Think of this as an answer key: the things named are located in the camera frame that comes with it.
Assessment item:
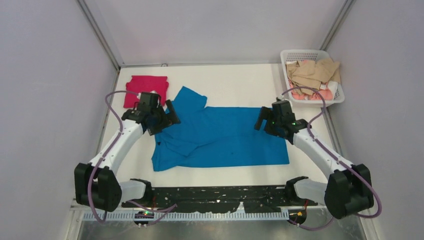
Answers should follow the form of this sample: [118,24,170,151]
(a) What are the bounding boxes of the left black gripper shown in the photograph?
[148,100,180,136]

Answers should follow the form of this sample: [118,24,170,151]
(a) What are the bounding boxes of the blue t-shirt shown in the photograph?
[151,86,290,172]

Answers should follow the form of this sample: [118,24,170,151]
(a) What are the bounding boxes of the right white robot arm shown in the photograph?
[254,100,381,220]

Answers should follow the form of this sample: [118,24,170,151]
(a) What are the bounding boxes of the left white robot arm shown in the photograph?
[74,92,181,212]

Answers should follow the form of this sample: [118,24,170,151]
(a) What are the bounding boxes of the folded red t-shirt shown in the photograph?
[125,75,169,106]

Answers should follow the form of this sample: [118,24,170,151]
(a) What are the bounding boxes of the beige t-shirt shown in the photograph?
[285,57,341,96]

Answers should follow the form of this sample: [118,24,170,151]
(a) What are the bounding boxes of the white plastic laundry basket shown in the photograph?
[280,49,345,108]

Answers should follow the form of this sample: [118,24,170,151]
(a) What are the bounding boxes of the pink t-shirt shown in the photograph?
[289,80,334,101]

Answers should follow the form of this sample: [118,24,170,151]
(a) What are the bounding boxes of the black taped mounting plate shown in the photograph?
[134,185,306,214]

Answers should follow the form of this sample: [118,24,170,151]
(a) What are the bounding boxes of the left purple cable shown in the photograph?
[86,90,178,226]

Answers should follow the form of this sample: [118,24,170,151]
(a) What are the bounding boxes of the aluminium frame rail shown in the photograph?
[69,198,373,223]

